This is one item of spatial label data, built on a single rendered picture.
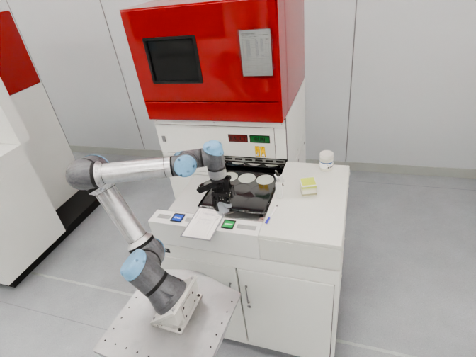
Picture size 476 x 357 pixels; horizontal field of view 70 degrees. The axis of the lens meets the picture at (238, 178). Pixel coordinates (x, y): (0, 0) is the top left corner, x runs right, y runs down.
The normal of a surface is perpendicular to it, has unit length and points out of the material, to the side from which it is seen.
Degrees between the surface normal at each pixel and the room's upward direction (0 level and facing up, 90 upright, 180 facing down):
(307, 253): 90
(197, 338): 0
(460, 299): 0
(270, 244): 90
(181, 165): 69
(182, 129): 90
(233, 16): 90
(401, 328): 0
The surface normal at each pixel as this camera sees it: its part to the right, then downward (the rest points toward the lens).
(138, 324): -0.11, -0.83
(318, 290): -0.31, 0.55
